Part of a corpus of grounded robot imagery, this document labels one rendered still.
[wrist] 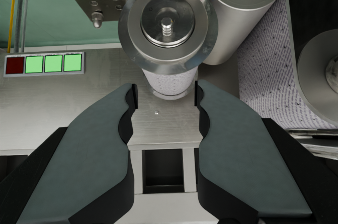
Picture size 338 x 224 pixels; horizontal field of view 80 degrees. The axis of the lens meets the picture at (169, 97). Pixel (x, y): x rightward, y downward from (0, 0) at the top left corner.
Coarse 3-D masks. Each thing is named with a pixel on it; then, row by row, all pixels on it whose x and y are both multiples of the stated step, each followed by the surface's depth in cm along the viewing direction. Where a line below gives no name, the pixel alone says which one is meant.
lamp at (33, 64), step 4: (40, 56) 63; (28, 60) 63; (32, 60) 63; (36, 60) 63; (40, 60) 63; (28, 64) 63; (32, 64) 63; (36, 64) 63; (40, 64) 63; (28, 68) 63; (32, 68) 63; (36, 68) 63; (40, 68) 63
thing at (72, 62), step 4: (68, 56) 63; (72, 56) 63; (76, 56) 63; (80, 56) 63; (68, 60) 63; (72, 60) 63; (76, 60) 63; (80, 60) 63; (64, 64) 63; (68, 64) 63; (72, 64) 63; (76, 64) 62; (64, 68) 62; (68, 68) 62; (72, 68) 62; (76, 68) 62
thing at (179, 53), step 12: (144, 0) 29; (192, 0) 29; (132, 12) 29; (204, 12) 29; (132, 24) 29; (204, 24) 29; (132, 36) 29; (144, 36) 29; (192, 36) 28; (204, 36) 28; (144, 48) 28; (156, 48) 28; (168, 48) 28; (180, 48) 28; (192, 48) 28; (156, 60) 28; (168, 60) 28; (180, 60) 29
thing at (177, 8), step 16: (160, 0) 28; (176, 0) 28; (144, 16) 28; (160, 16) 28; (176, 16) 28; (192, 16) 28; (144, 32) 28; (160, 32) 28; (176, 32) 27; (192, 32) 29
